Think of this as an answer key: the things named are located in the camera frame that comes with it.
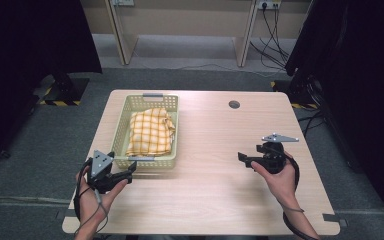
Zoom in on beige wooden desk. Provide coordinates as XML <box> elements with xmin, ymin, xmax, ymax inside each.
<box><xmin>80</xmin><ymin>0</ymin><xmax>314</xmax><ymax>68</ymax></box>

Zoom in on dark table edge bracket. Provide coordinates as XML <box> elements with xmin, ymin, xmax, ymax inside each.
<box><xmin>322</xmin><ymin>213</ymin><xmax>348</xmax><ymax>229</ymax></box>
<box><xmin>55</xmin><ymin>208</ymin><xmax>78</xmax><ymax>221</ymax></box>

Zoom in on person's left hand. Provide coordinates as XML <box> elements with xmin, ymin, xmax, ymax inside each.
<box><xmin>76</xmin><ymin>166</ymin><xmax>130</xmax><ymax>231</ymax></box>

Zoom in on black floor cables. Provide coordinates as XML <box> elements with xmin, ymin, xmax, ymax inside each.
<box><xmin>297</xmin><ymin>109</ymin><xmax>328</xmax><ymax>138</ymax></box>

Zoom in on black power cables bundle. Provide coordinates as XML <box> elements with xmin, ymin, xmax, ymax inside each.
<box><xmin>249</xmin><ymin>5</ymin><xmax>292</xmax><ymax>72</ymax></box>

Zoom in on black curtain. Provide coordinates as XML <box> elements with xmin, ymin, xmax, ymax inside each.
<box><xmin>284</xmin><ymin>0</ymin><xmax>384</xmax><ymax>232</ymax></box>
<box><xmin>0</xmin><ymin>0</ymin><xmax>104</xmax><ymax>169</ymax></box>

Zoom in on white wall socket with plugs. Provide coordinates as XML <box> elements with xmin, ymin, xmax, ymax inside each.
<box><xmin>256</xmin><ymin>0</ymin><xmax>282</xmax><ymax>11</ymax></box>

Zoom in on person's right hand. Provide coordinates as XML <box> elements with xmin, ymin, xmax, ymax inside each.
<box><xmin>250</xmin><ymin>152</ymin><xmax>303</xmax><ymax>212</ymax></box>

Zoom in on black stand base striped tape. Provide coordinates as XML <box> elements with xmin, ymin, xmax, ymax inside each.
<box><xmin>270</xmin><ymin>74</ymin><xmax>322</xmax><ymax>111</ymax></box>
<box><xmin>39</xmin><ymin>71</ymin><xmax>91</xmax><ymax>107</ymax></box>

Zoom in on left gripper grey cable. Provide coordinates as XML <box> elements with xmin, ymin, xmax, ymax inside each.
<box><xmin>74</xmin><ymin>189</ymin><xmax>110</xmax><ymax>236</ymax></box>

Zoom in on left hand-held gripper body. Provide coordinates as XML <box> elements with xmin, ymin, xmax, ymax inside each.
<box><xmin>86</xmin><ymin>149</ymin><xmax>134</xmax><ymax>195</ymax></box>

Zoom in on left gripper black strap cable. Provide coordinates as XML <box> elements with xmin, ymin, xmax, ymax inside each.
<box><xmin>72</xmin><ymin>157</ymin><xmax>95</xmax><ymax>222</ymax></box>

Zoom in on pale yellow plastic basket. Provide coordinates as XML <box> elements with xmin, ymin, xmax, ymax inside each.
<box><xmin>108</xmin><ymin>93</ymin><xmax>180</xmax><ymax>170</ymax></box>

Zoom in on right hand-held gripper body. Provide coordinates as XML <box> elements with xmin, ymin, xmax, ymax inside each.
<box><xmin>250</xmin><ymin>132</ymin><xmax>300</xmax><ymax>175</ymax></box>

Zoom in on yellow checked cloth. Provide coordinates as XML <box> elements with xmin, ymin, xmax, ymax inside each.
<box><xmin>125</xmin><ymin>107</ymin><xmax>177</xmax><ymax>158</ymax></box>

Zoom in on gripper black strap cable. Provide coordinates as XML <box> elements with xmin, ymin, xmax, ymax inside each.
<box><xmin>72</xmin><ymin>157</ymin><xmax>95</xmax><ymax>222</ymax></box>
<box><xmin>281</xmin><ymin>154</ymin><xmax>315</xmax><ymax>240</ymax></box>

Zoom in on right gripper black strap cable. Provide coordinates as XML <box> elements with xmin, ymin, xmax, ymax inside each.
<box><xmin>281</xmin><ymin>154</ymin><xmax>315</xmax><ymax>240</ymax></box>

